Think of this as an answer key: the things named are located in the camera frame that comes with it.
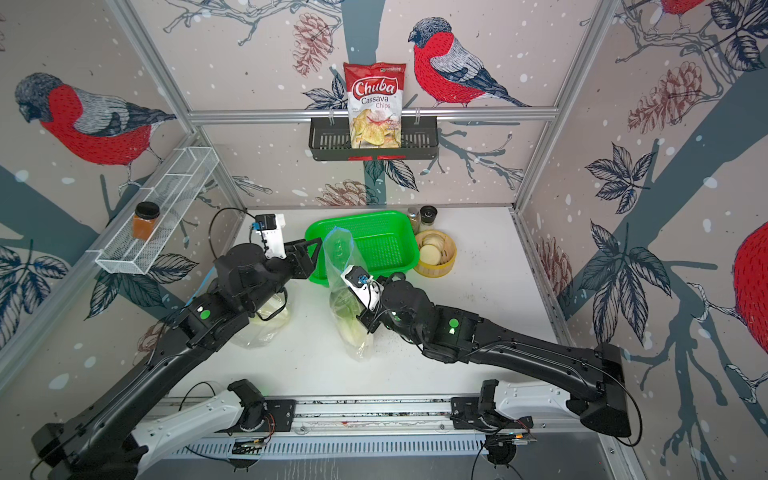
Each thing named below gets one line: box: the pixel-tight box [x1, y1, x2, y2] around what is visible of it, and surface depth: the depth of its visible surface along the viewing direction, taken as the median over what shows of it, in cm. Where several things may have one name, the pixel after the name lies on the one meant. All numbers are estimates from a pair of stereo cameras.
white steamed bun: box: [420, 244, 442, 265], surface depth 100 cm
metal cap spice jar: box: [407, 206, 421, 235], surface depth 109 cm
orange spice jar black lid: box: [132, 201, 161, 241], surface depth 68 cm
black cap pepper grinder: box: [419, 205, 438, 233], surface depth 106 cm
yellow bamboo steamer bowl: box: [413, 229, 457, 279], surface depth 102 cm
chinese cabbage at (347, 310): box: [330, 288, 368, 346], surface depth 70 cm
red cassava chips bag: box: [343, 62, 407, 149], surface depth 87 cm
